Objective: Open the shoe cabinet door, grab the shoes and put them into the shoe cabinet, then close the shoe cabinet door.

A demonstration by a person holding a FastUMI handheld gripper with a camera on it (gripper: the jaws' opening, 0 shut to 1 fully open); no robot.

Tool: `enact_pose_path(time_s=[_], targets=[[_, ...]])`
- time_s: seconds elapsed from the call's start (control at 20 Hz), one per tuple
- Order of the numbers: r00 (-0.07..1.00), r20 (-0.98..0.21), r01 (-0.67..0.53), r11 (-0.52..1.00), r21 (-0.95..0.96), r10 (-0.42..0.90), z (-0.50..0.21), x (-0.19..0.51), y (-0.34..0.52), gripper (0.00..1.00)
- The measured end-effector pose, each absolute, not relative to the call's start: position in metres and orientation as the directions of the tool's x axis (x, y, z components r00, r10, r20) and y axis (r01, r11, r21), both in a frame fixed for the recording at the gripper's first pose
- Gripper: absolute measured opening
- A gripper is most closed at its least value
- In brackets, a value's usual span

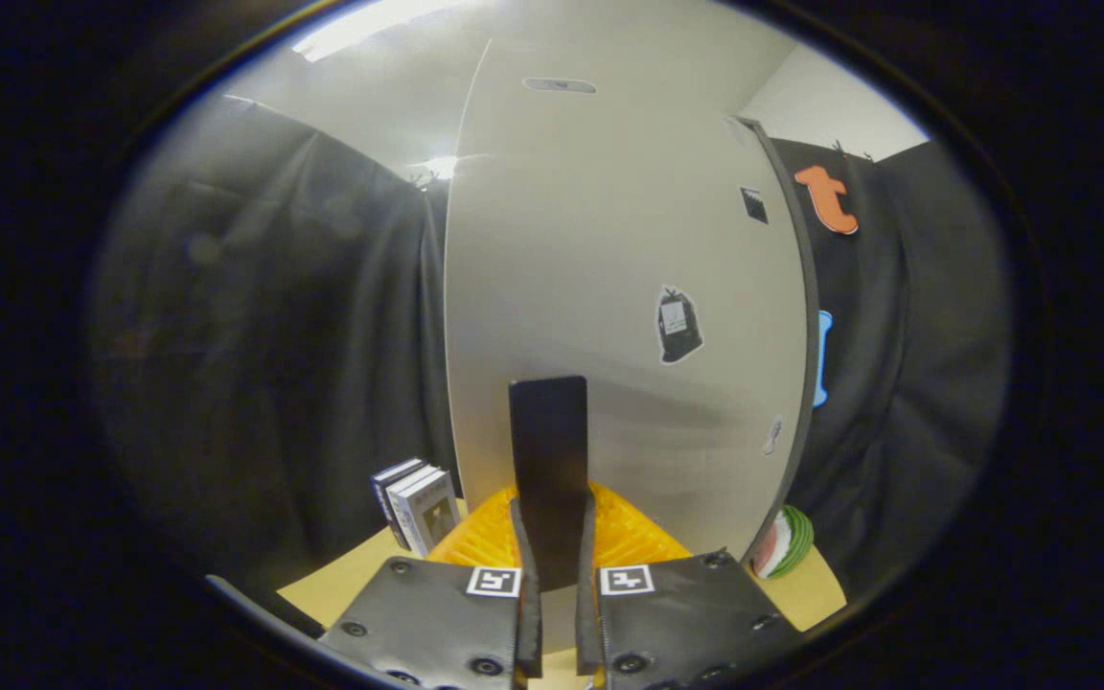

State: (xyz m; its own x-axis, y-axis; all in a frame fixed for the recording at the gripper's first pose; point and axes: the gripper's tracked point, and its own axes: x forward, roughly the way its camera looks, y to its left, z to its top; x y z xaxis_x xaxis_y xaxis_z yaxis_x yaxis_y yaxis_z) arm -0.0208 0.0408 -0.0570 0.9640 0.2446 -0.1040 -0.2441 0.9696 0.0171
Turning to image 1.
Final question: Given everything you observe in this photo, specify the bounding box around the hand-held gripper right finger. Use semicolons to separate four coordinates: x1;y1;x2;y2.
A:
574;482;805;690

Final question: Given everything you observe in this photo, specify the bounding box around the watermelon slice toy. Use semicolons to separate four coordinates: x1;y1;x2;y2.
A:
751;505;816;580

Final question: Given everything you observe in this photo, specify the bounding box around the grey shoe cabinet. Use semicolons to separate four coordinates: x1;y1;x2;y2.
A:
724;115;821;566

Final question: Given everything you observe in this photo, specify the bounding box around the white shoe cabinet door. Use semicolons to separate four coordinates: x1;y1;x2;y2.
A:
444;36;814;655

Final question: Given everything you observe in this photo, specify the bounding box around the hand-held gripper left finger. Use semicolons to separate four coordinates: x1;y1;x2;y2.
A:
317;484;545;690

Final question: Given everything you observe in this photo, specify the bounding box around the black door handle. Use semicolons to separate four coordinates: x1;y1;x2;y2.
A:
509;376;589;592

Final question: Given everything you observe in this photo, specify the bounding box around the grey cover book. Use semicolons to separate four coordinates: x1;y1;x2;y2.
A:
389;467;462;559

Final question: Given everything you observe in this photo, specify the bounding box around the dark blue book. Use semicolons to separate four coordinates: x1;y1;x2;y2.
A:
370;458;428;550

